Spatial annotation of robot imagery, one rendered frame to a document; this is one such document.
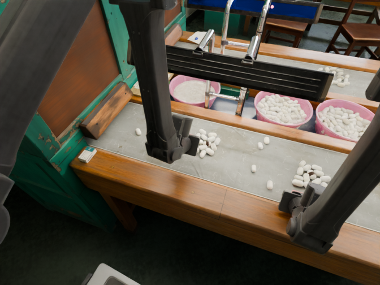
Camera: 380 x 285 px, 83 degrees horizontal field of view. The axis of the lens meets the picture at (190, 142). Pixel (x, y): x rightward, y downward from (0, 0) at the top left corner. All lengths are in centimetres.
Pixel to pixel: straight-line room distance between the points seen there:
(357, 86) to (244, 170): 87
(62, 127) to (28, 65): 62
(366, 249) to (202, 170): 54
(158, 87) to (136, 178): 44
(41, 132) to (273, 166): 81
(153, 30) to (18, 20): 20
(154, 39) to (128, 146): 59
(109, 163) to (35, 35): 64
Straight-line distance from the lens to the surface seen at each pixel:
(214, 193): 75
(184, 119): 60
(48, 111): 83
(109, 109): 96
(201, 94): 114
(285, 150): 96
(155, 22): 40
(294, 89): 69
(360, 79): 156
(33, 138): 80
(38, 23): 28
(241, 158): 88
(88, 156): 89
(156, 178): 78
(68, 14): 29
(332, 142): 105
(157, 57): 42
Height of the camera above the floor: 143
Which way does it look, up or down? 50 degrees down
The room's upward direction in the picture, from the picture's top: straight up
